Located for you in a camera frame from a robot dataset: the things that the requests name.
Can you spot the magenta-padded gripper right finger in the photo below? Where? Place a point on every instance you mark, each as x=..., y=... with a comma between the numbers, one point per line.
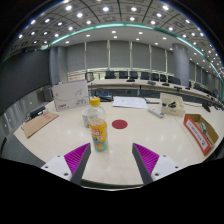
x=146, y=158

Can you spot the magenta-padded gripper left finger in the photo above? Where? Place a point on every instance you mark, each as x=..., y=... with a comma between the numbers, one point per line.
x=77, y=158

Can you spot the yellow-capped orange drink bottle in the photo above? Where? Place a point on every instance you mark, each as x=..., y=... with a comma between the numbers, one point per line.
x=99, y=133

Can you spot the white patterned mug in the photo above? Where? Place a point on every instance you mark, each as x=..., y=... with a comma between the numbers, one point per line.
x=85, y=118

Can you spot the flat round red coaster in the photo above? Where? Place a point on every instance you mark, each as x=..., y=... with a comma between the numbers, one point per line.
x=119, y=124

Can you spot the white power strip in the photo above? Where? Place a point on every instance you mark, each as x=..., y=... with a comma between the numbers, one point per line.
x=155, y=112

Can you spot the brown paper envelope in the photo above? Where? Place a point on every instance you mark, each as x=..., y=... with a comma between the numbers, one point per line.
x=38, y=123

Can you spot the open beige box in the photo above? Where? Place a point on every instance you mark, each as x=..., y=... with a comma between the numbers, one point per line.
x=171, y=108

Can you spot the red-edged cardboard box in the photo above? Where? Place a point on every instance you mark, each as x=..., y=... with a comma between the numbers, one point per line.
x=197, y=133

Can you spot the black electronic device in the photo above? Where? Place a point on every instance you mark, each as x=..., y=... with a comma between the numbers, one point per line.
x=37, y=111

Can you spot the white copy paper box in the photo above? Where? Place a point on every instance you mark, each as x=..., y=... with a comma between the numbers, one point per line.
x=70, y=95

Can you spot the grey box television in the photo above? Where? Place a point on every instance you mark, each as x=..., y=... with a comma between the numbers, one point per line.
x=47, y=94

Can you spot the long curved conference desk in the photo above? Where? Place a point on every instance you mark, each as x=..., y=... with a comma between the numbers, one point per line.
x=133, y=84

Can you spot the black monitor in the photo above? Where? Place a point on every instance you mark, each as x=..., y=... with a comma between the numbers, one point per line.
x=89, y=76

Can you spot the row of black office chairs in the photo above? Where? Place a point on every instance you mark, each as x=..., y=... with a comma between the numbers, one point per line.
x=133, y=74

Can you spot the recessed ceiling lights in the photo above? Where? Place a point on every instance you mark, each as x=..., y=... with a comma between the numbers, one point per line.
x=105, y=9

